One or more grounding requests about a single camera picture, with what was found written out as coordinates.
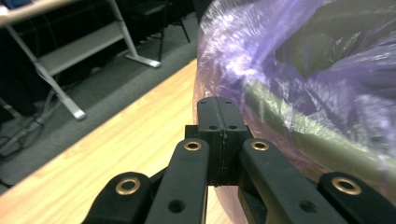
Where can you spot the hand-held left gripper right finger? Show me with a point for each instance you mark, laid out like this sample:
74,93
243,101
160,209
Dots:
235,133

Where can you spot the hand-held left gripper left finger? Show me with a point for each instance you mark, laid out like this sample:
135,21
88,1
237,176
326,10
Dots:
208,140

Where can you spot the green plastic bin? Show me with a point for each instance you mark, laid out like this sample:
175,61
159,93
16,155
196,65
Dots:
311,130

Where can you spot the purple plastic bag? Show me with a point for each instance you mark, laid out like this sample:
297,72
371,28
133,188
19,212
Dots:
230,56

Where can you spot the black chair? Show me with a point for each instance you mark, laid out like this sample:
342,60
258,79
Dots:
162,28

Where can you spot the white metal desk frame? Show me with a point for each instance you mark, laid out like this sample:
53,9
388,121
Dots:
77,46

